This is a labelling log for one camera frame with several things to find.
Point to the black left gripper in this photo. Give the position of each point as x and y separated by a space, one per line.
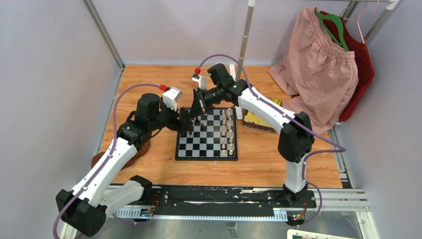
183 124

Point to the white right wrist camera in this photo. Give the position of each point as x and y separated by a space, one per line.
201 80

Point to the pink clothes hanger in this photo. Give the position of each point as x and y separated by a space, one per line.
361 19

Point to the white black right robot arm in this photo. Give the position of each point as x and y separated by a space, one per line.
295 131

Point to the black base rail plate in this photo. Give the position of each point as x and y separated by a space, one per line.
218 202

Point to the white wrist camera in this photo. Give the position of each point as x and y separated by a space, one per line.
169 98
201 80

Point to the red garment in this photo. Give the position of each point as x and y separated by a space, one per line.
359 66

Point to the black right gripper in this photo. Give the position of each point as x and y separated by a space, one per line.
197 107

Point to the aluminium frame post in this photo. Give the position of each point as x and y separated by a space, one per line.
90 6

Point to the white tablet corner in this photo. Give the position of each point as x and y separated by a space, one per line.
298 234

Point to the white clothes rack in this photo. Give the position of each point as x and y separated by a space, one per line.
338 20

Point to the black white chess board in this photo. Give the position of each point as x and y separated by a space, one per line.
205 145

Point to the pink garment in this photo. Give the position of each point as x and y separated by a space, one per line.
319 75

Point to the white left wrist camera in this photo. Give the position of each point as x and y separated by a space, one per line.
169 98

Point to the gold tin box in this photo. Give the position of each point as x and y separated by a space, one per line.
260 118

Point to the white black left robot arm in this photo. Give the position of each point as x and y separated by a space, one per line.
87 205

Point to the brown cloth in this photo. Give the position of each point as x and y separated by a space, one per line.
144 149

